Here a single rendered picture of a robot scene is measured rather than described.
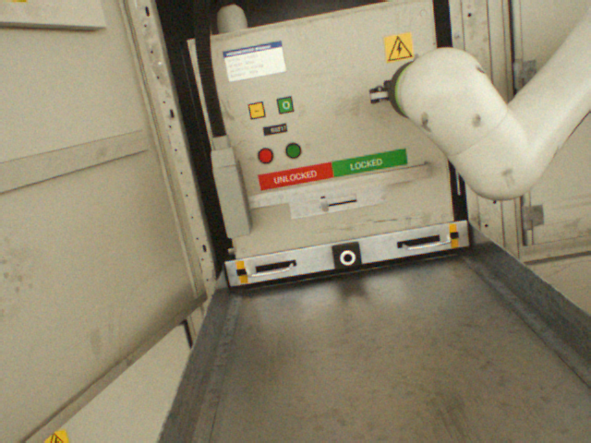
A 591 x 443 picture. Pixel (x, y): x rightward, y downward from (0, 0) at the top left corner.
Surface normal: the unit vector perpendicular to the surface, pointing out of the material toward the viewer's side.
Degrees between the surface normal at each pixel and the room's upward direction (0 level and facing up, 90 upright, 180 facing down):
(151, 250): 90
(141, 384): 90
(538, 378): 0
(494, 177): 101
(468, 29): 90
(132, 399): 90
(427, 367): 0
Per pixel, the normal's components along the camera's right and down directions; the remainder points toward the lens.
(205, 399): -0.18, -0.95
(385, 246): 0.00, 0.27
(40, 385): 0.92, -0.07
